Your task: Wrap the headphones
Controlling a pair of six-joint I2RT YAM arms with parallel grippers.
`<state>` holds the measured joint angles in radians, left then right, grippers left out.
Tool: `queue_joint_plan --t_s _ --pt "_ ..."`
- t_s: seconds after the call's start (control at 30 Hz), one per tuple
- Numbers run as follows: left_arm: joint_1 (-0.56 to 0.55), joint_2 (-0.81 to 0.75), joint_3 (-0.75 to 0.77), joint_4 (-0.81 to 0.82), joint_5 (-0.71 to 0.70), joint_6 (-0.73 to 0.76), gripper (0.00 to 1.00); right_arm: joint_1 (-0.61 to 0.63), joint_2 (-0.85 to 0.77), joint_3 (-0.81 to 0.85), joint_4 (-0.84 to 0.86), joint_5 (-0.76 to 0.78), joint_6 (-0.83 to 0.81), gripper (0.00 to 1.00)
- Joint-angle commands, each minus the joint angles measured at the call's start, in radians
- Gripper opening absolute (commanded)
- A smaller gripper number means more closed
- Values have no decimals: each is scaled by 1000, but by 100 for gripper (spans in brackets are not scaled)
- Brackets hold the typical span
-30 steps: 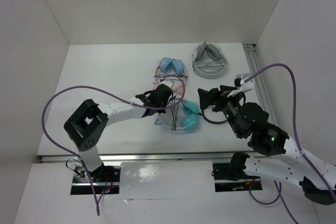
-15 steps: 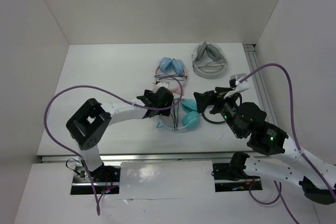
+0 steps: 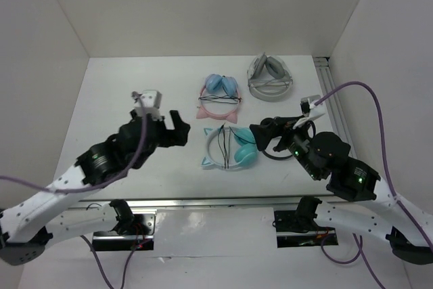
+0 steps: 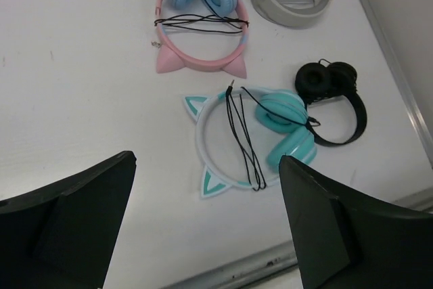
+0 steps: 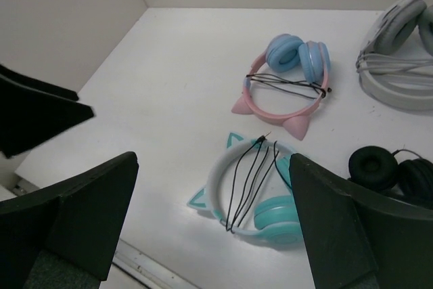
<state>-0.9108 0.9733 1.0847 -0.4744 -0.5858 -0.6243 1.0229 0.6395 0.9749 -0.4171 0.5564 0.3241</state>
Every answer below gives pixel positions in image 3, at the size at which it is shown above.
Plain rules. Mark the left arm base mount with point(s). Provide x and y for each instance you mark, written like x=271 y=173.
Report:
x=135 y=230

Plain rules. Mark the teal cat-ear headphones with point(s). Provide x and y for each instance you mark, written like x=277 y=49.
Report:
x=236 y=145

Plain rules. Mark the aluminium side rail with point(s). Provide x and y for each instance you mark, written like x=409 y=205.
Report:
x=333 y=104

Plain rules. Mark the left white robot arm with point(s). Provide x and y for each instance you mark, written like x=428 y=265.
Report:
x=45 y=219

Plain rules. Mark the aluminium front rail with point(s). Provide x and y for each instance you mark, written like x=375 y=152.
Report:
x=214 y=202

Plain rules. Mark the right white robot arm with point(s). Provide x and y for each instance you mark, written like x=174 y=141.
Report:
x=324 y=156

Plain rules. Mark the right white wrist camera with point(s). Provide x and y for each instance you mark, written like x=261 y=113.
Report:
x=310 y=110

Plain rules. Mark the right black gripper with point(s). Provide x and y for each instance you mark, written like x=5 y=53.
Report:
x=285 y=124

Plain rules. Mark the grey white headphones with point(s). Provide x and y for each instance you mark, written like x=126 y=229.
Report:
x=269 y=79

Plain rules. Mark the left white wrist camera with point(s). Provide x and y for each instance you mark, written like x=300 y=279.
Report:
x=147 y=102

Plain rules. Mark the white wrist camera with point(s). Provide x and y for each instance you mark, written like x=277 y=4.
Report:
x=147 y=102
x=310 y=110

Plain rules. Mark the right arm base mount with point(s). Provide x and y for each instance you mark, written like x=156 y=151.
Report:
x=295 y=228

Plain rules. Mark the pink blue cat-ear headphones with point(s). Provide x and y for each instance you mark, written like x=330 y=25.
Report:
x=219 y=89

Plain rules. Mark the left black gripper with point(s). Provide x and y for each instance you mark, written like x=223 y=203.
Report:
x=178 y=136

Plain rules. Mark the black headphones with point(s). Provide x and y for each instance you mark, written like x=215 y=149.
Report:
x=274 y=157

